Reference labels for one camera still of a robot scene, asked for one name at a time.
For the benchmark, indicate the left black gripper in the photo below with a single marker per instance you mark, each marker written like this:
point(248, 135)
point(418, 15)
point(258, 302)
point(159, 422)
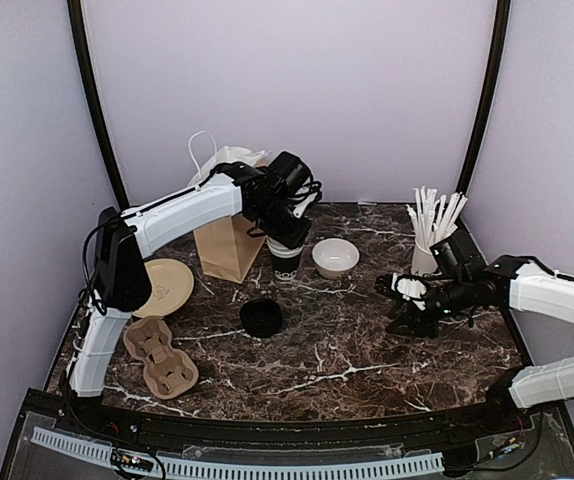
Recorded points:
point(293, 239)

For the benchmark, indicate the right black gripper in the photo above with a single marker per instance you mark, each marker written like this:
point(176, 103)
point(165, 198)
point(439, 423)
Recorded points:
point(421, 327)

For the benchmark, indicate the white cup holding straws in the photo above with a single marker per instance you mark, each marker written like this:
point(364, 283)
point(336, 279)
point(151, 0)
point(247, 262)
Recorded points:
point(423, 262)

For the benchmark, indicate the stack of black paper cups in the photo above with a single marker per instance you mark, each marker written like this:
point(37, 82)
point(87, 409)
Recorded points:
point(285, 261)

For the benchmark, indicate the stack of black cup lids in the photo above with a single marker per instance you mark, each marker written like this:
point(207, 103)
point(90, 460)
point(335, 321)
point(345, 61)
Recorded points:
point(261, 318)

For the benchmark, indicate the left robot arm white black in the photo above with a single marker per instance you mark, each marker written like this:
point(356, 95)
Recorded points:
point(116, 282)

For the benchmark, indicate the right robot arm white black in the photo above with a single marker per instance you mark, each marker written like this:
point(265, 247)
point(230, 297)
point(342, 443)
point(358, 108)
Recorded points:
point(533, 287)

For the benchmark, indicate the white paper bowl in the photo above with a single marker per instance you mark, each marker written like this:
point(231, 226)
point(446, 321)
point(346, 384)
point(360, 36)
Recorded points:
point(335, 257)

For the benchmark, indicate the bundle of white wrapped straws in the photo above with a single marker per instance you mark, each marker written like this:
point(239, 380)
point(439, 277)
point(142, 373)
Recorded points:
point(434, 216)

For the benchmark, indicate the beige round plate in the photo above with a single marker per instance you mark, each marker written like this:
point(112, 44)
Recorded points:
point(172, 285)

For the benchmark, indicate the brown cardboard cup carrier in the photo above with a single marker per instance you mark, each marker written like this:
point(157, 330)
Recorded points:
point(168, 372)

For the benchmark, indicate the brown paper bag white handles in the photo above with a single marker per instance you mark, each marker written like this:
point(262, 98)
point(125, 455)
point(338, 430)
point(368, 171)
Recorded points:
point(224, 248)

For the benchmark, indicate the black front table rail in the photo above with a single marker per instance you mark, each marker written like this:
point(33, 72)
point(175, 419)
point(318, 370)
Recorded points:
point(454, 431)

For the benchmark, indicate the black left frame post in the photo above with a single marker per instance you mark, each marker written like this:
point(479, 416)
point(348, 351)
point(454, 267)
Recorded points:
point(95, 109)

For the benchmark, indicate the black frame post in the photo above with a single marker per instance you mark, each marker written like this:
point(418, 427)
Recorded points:
point(487, 94)
point(95, 109)

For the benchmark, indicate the black right frame post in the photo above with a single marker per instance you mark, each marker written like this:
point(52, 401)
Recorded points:
point(487, 94)

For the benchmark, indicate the white slotted cable duct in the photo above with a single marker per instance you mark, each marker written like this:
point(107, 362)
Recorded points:
point(133, 464)

